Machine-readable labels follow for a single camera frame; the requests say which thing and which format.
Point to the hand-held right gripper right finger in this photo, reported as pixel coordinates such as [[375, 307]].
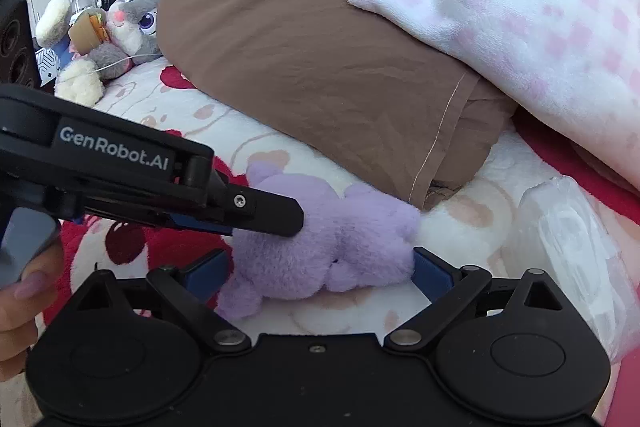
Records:
[[432, 272]]

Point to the brown pillow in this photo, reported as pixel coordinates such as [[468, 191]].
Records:
[[300, 47]]

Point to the person's left hand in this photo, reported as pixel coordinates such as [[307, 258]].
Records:
[[30, 307]]

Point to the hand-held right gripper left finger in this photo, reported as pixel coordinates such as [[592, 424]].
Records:
[[207, 274]]

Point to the pink checked cartoon pillow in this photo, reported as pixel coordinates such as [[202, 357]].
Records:
[[525, 17]]

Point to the purple plush toy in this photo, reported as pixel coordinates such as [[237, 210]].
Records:
[[325, 242]]

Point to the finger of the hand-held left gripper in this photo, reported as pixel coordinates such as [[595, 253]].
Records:
[[265, 212], [200, 223]]

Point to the grey rabbit plush toy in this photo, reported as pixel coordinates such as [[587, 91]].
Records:
[[132, 24]]

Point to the red and white printed blanket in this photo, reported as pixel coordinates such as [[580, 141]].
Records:
[[200, 127]]

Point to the white patterned box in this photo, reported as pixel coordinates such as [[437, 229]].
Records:
[[47, 63]]

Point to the clear plastic packet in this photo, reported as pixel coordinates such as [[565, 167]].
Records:
[[580, 247]]

